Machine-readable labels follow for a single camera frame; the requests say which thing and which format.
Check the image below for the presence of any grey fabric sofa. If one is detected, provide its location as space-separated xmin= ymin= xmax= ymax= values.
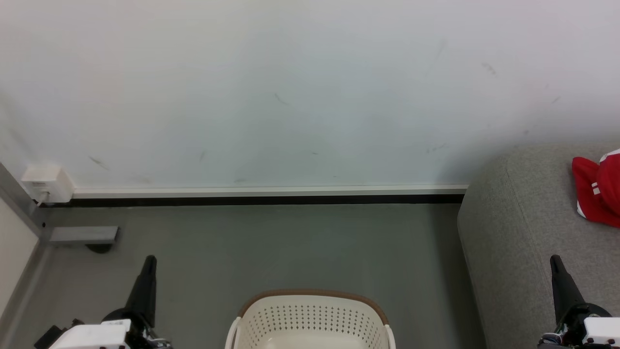
xmin=457 ymin=143 xmax=620 ymax=349

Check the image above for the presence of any beige perforated laundry basket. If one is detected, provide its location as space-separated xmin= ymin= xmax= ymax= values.
xmin=225 ymin=289 xmax=396 ymax=349

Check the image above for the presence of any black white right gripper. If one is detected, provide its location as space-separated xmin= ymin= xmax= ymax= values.
xmin=538 ymin=255 xmax=620 ymax=349

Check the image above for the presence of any black skirting strip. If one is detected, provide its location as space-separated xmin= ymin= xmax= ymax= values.
xmin=38 ymin=194 xmax=465 ymax=208

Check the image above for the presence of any white wall outlet box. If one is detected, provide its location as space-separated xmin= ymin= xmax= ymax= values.
xmin=21 ymin=165 xmax=75 ymax=205

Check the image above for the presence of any red and white garment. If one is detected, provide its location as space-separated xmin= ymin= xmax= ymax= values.
xmin=572 ymin=148 xmax=620 ymax=228

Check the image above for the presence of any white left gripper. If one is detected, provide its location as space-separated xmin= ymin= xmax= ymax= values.
xmin=34 ymin=255 xmax=172 ymax=349

